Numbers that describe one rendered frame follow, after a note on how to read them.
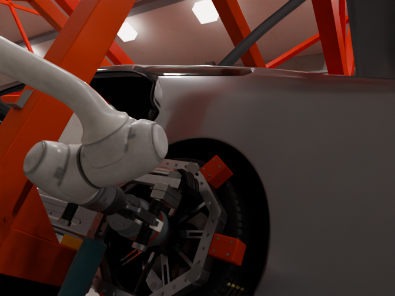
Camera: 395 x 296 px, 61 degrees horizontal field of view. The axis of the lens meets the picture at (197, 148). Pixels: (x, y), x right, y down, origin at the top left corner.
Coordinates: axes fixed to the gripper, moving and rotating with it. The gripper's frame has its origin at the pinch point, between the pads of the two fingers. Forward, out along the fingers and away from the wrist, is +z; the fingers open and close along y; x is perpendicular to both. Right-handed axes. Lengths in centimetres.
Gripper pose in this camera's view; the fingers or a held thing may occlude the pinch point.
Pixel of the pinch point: (149, 222)
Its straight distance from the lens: 100.1
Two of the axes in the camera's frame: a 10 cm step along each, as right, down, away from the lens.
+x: 3.3, -8.7, 3.7
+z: 4.4, 4.8, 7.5
